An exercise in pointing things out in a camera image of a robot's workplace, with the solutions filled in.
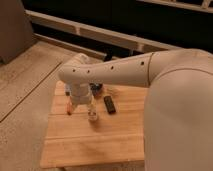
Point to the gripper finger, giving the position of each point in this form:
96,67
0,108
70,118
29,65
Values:
90,107

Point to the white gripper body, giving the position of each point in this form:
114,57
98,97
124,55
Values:
80,94

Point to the orange-tipped gripper finger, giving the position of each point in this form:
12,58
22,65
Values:
69,108

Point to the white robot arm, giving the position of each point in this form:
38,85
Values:
178,109

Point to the clear plastic bottle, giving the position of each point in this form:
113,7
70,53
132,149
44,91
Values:
93,116

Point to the dark round object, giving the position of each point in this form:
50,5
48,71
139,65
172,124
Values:
96,89

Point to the black remote control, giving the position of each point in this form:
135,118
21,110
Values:
109,105

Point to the wooden board table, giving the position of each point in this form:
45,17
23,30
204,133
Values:
73,140

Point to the white metal railing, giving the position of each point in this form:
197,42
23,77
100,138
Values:
122,27

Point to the grey cabinet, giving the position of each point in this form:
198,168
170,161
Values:
16,32

